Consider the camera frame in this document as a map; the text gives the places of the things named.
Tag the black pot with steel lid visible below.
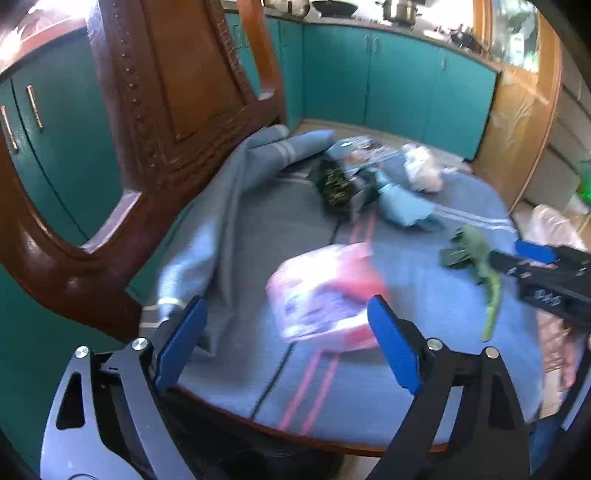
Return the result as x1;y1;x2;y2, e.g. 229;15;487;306
452;25;481;51

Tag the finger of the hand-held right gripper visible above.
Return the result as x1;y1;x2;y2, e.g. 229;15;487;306
515;240;591;273
489;250;536;280

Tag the round steel pot lid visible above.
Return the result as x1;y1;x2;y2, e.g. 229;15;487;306
268;0;310;17

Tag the grey kitchen countertop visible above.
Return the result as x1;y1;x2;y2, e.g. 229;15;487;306
259;11;502;72

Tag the white plastic mesh basket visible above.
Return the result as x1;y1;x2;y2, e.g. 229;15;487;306
512;203;591;411

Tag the pink plastic bag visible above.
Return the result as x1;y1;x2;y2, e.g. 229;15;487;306
267;243;389;352

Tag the clear labelled packet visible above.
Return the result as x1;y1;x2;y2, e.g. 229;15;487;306
330;136;398;176

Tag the wood framed glass door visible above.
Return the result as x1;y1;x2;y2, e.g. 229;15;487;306
473;0;561;208

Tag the carved wooden chair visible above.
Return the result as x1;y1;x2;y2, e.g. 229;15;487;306
0;0;448;457

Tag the clear plastic bag liner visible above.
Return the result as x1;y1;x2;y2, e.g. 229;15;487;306
531;203;589;254

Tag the dark bag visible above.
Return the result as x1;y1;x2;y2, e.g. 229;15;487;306
314;159;356;215

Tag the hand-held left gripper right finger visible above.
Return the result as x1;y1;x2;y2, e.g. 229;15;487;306
367;295;532;480

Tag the light blue bag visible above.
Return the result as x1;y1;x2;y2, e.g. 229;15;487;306
369;171;444;232

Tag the teal kitchen base cabinet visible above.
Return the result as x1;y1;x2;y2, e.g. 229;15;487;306
302;23;502;160
0;11;305;472

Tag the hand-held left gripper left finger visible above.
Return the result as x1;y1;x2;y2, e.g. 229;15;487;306
41;295;208;480

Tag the steel stock pot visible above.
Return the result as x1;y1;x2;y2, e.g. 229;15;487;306
383;0;419;24

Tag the blue striped blanket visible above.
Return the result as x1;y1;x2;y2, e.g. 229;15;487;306
139;124;543;448

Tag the black wok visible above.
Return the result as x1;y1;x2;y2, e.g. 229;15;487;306
311;0;358;17

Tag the green packet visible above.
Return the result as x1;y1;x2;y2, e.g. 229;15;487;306
441;225;502;342

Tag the white tissue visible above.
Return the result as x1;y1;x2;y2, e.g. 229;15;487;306
402;144;446;192

